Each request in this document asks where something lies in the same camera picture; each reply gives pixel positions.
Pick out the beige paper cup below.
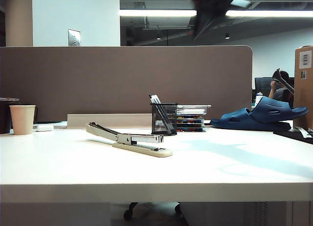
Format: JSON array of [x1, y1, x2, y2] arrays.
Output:
[[9, 105, 36, 136]]

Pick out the black office monitor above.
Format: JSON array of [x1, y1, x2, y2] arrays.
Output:
[[254, 77, 273, 100]]

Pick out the metal wall switch plate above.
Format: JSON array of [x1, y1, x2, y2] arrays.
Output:
[[67, 29, 82, 47]]

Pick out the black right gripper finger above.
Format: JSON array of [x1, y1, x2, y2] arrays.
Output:
[[199, 12, 227, 39], [194, 17, 209, 40]]

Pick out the black desk mat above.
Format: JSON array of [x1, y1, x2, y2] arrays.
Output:
[[273, 127, 313, 145]]

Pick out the clear plastic case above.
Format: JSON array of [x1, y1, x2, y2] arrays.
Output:
[[176, 104, 212, 116]]

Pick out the person in grey shirt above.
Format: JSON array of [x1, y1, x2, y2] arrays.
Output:
[[268, 70, 295, 108]]

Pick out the pens in holder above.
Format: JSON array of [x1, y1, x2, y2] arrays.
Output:
[[148, 95, 172, 133]]

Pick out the beige long-reach stapler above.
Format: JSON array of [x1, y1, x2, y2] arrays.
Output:
[[86, 122, 173, 158]]

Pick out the black mesh pen holder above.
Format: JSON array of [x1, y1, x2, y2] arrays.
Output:
[[150, 103, 179, 136]]

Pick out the brown desk divider panel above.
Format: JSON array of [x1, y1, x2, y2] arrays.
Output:
[[0, 45, 253, 126]]

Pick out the black round container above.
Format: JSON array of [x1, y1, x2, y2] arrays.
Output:
[[0, 97, 20, 135]]

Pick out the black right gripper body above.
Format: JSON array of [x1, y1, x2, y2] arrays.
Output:
[[192, 0, 242, 22]]

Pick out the blue rubber slipper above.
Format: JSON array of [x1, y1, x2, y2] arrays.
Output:
[[251, 96, 309, 124], [210, 108, 292, 133]]

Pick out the long ceiling light strip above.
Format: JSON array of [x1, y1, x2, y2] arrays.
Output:
[[119, 9, 313, 18]]

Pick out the grey curved tool handle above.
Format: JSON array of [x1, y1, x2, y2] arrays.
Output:
[[272, 68, 295, 93]]

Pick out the colourful flat game box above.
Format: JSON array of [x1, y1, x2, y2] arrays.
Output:
[[176, 126, 204, 133], [176, 120, 205, 127], [176, 114, 205, 121]]

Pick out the brown cardboard box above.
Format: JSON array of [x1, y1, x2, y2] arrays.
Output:
[[293, 45, 313, 129]]

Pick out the white pen with black cap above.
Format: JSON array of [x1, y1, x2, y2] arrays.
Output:
[[153, 94, 177, 134]]

